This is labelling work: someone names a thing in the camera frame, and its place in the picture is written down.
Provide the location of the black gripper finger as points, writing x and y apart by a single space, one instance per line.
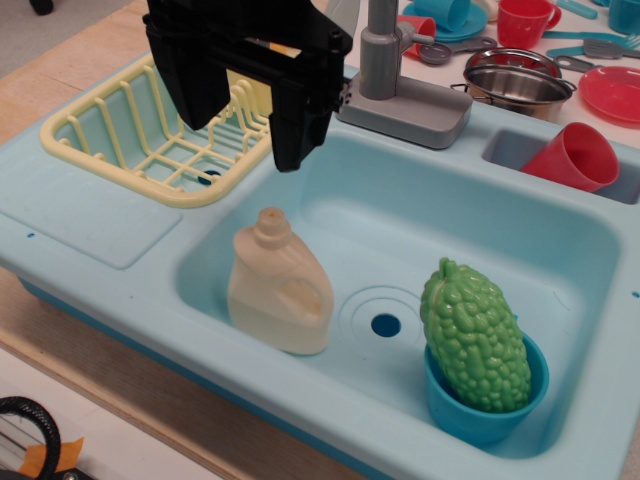
198 88
298 123

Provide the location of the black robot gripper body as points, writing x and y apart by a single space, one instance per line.
261 39

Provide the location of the yellow plastic drying rack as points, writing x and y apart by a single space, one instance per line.
128 131

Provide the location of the light blue toy sink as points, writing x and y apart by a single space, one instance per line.
379 214

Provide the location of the cream toy detergent bottle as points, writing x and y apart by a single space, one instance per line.
278 291

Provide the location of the red cup behind faucet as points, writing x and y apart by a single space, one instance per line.
416 31

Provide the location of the grey toy faucet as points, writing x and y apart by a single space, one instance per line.
378 98

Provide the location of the grey toy ladle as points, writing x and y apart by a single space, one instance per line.
438 53

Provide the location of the blue cup on plate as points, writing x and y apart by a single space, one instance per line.
449 15

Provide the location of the blue plastic plate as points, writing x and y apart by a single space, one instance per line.
474 25

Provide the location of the stainless steel pot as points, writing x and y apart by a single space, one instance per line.
516 80

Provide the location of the teal toy knife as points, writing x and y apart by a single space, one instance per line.
554 34

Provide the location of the teal toy utensil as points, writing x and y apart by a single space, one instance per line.
566 51

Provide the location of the red plastic cup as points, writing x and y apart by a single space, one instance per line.
579 157

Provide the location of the green toy bitter melon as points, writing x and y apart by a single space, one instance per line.
473 336

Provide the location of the grey toy spatula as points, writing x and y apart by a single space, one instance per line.
595 48

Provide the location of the red plastic plate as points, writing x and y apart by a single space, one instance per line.
612 92

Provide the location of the blue cup top right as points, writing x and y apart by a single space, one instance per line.
624 16

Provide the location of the blue plastic cup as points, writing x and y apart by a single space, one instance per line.
474 426

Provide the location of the orange tape piece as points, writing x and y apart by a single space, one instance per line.
44 461

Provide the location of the red cup with handle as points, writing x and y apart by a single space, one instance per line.
521 24

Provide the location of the grey spoon handle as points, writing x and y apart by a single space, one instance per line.
574 64

